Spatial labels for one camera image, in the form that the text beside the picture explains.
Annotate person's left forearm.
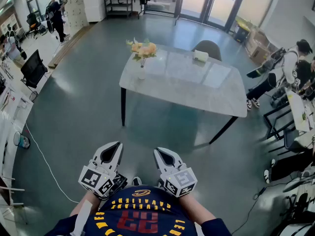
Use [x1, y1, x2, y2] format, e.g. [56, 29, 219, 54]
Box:
[70, 192, 101, 217]

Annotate black metal shelf unit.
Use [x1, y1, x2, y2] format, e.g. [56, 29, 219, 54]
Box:
[103, 0, 133, 19]

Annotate person's right forearm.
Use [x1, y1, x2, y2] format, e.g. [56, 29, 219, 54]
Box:
[178, 193, 217, 225]

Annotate peach and yellow flowers bunch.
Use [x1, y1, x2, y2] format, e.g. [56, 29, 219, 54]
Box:
[126, 37, 158, 68]

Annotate cardboard boxes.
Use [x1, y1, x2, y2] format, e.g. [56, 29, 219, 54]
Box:
[246, 29, 274, 65]

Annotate wire mesh waste basket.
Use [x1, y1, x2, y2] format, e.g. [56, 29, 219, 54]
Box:
[13, 131, 31, 149]

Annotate white work desk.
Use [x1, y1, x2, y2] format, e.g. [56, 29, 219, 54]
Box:
[285, 87, 315, 132]

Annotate wooden boards stack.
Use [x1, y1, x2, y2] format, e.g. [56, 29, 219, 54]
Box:
[48, 23, 95, 69]

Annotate white shoulder strap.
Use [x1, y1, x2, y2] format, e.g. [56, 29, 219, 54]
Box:
[73, 200, 93, 236]

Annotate black metal frame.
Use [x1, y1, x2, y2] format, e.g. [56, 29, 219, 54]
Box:
[263, 102, 296, 141]

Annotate grey marble table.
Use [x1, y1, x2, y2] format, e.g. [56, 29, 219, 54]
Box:
[119, 44, 248, 145]

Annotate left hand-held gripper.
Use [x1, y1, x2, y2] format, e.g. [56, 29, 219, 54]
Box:
[78, 141, 128, 200]

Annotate black office chair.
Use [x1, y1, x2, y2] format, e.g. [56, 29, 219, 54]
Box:
[20, 49, 49, 100]

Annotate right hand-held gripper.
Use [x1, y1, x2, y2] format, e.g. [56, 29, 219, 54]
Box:
[154, 147, 198, 198]

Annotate white floor cable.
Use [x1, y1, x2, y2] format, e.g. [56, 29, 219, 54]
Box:
[24, 121, 79, 204]

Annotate black framed glass doors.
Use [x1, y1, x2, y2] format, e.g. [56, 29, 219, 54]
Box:
[145, 0, 279, 31]

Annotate person's navy printed jersey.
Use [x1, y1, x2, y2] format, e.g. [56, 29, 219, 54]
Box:
[44, 185, 232, 236]

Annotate black bin with yellow lid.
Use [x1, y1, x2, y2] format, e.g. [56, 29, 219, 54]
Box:
[233, 21, 251, 43]

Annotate black floor cable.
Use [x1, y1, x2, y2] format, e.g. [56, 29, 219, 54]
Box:
[231, 187, 269, 236]

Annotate grey upholstered chair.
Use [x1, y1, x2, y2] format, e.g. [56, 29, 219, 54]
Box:
[191, 40, 222, 61]

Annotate white locker cabinet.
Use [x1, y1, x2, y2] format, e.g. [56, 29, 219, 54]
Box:
[63, 0, 89, 30]

